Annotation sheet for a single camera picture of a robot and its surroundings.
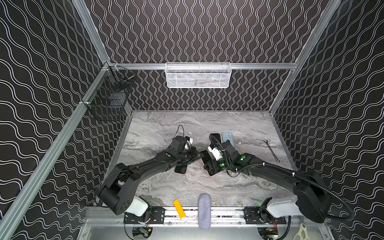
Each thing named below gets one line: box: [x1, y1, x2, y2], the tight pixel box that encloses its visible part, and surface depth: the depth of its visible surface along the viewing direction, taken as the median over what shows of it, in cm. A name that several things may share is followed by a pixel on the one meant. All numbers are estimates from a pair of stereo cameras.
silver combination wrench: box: [263, 139, 281, 163], surface depth 100 cm
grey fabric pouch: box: [198, 193, 212, 230], surface depth 75 cm
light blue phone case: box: [221, 131, 235, 147], surface depth 108 cm
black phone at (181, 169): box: [174, 165, 188, 174], surface depth 92 cm
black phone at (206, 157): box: [199, 150, 212, 166], surface depth 85 cm
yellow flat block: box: [173, 199, 186, 219], surface depth 78 cm
